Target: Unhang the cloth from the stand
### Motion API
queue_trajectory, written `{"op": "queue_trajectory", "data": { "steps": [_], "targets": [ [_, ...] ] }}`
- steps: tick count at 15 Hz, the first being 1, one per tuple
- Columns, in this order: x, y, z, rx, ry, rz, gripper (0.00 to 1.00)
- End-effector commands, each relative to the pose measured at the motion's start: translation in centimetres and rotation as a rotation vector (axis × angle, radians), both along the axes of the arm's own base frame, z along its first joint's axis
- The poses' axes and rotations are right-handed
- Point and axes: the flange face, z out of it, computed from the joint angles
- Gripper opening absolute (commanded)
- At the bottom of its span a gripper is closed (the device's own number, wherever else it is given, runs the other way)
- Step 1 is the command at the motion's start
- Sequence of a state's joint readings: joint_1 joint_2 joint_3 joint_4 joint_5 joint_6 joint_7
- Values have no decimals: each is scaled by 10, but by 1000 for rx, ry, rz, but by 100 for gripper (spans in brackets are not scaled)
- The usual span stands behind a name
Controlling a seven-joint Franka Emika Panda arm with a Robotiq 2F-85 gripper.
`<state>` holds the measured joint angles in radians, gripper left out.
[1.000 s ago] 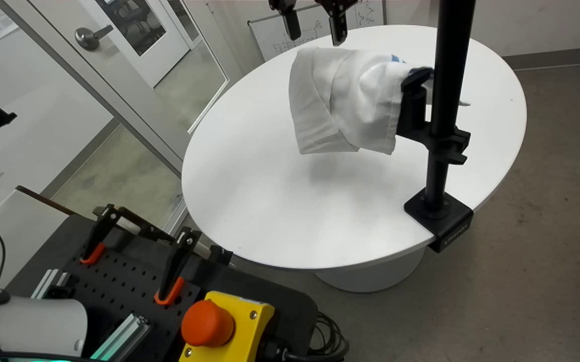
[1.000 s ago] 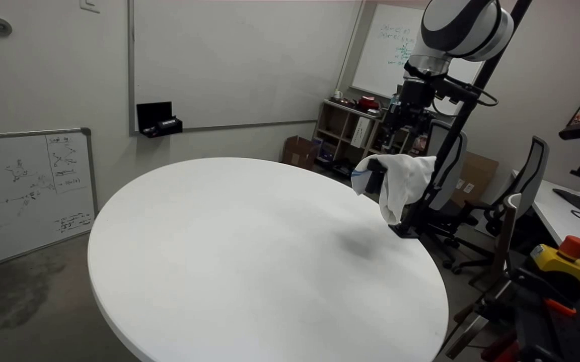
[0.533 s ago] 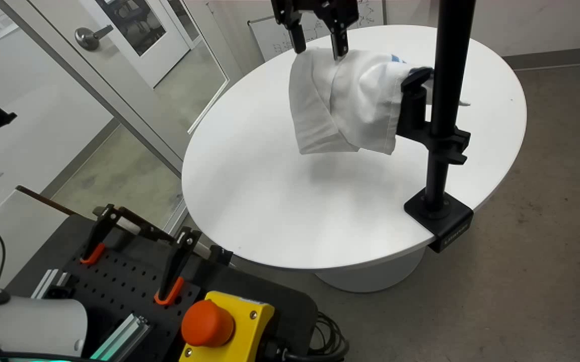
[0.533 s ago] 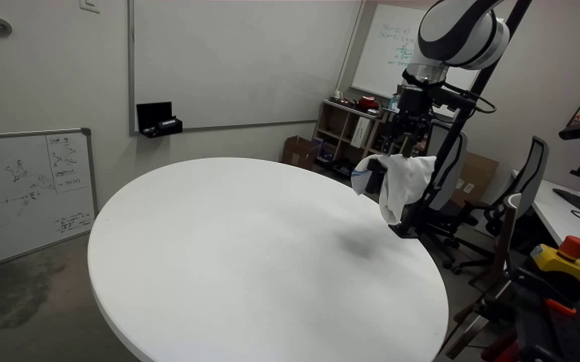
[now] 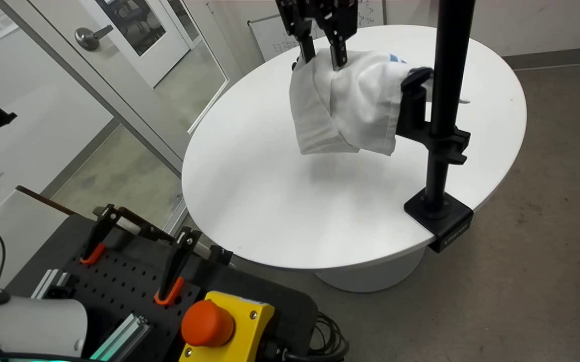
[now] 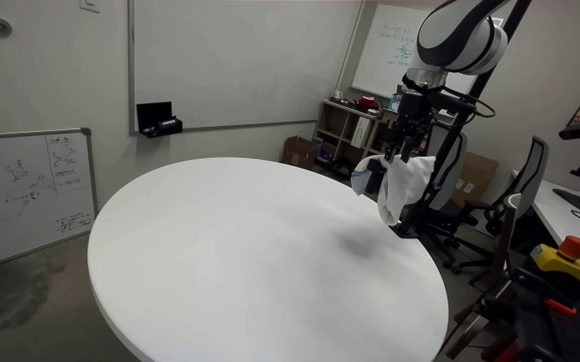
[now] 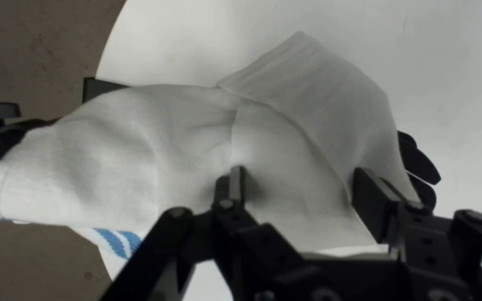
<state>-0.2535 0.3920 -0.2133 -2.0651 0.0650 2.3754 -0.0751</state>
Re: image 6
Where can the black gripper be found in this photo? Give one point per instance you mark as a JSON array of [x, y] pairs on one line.
[[411, 126]]

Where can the white cloth with blue stripes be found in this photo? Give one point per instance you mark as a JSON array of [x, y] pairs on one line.
[[404, 184]]

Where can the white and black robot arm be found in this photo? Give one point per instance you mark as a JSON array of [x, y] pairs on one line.
[[456, 37]]

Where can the wooden shelf unit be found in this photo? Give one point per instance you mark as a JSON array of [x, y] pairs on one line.
[[345, 135]]

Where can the cardboard box on floor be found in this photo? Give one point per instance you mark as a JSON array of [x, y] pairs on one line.
[[298, 152]]

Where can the grey office chair near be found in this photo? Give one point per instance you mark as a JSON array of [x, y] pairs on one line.
[[488, 228]]

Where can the white side desk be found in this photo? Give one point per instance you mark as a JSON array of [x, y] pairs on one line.
[[557, 213]]

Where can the yellow red emergency stop button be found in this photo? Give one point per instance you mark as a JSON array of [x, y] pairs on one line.
[[565, 258]]

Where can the black marker tray box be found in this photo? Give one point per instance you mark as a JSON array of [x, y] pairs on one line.
[[157, 119]]

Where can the leaning floor whiteboard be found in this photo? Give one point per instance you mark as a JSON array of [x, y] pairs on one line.
[[48, 187]]

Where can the brown cardboard box by wall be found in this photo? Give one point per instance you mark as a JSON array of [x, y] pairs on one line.
[[476, 177]]

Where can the far wall whiteboard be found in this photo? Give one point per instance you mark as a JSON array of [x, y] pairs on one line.
[[388, 51]]

